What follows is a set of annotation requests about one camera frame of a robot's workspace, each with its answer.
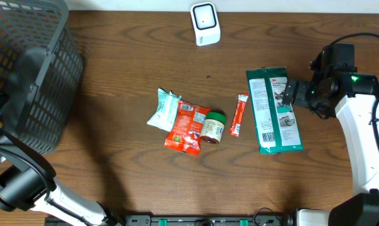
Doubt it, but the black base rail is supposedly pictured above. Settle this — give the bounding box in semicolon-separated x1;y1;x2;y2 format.
45;214;294;226

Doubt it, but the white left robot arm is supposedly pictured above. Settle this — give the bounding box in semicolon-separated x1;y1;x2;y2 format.
0;95;125;225

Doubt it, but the green product pouch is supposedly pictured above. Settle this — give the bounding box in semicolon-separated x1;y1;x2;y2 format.
246;67;304;154

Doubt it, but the orange snack packet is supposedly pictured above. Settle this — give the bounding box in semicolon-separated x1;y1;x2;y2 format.
164;100;211;156

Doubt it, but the white barcode scanner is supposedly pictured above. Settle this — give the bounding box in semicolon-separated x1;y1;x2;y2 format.
190;2;221;46

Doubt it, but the mint green wipes pack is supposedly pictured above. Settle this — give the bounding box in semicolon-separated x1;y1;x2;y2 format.
147;89;182;132

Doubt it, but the grey plastic mesh basket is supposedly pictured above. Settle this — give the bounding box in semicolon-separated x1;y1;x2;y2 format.
0;0;83;154

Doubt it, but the green lid spice jar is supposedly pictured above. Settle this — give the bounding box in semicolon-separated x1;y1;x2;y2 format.
200;112;227;144

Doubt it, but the red sachet stick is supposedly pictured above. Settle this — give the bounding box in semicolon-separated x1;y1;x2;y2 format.
229;93;249;137

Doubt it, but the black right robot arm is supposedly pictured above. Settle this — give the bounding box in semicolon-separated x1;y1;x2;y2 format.
282;72;379;225

